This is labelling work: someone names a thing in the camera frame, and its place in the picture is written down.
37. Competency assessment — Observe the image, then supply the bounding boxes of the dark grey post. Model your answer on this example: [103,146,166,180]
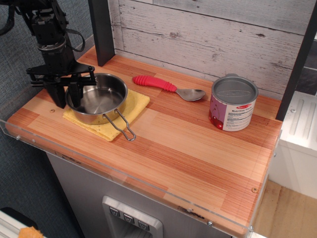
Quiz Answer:
[275,2,317,121]
[88,0,115,66]

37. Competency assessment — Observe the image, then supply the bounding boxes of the white framed black tray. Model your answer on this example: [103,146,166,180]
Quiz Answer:
[0,207,38,238]

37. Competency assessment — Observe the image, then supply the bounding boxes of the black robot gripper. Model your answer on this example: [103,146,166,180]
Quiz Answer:
[26,39,96,109]

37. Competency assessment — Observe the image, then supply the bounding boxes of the stainless steel pot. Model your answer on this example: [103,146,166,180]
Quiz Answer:
[65,73,136,141]

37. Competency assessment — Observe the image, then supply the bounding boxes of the yellow folded cloth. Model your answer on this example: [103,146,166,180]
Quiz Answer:
[63,89,150,141]

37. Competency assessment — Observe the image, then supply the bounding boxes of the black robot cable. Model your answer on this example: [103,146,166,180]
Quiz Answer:
[0,0,86,53]

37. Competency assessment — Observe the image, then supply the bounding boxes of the dark grey left post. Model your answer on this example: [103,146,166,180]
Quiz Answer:
[88,0,115,66]

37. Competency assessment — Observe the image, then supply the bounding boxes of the red handled metal spoon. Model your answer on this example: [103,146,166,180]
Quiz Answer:
[132,75,206,102]

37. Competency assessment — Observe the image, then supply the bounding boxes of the cherry label toy can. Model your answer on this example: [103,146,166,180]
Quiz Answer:
[209,73,259,131]

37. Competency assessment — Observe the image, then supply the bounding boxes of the grey toy fridge cabinet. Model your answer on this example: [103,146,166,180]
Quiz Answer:
[48,154,229,238]

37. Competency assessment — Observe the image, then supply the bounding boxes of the white plastic bin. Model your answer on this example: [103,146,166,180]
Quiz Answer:
[269,91,317,198]

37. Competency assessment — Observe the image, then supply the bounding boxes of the clear acrylic edge guard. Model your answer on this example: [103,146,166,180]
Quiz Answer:
[1,117,258,237]

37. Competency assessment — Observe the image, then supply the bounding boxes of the orange object bottom corner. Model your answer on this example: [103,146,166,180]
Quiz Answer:
[18,227,44,238]

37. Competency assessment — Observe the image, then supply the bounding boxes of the dark grey right post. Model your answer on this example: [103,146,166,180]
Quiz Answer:
[275,2,317,121]

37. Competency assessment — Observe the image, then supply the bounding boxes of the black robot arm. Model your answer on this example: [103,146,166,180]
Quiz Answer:
[15,0,96,108]

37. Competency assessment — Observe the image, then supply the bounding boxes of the silver dispenser button panel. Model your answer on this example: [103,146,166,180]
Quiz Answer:
[102,195,163,238]

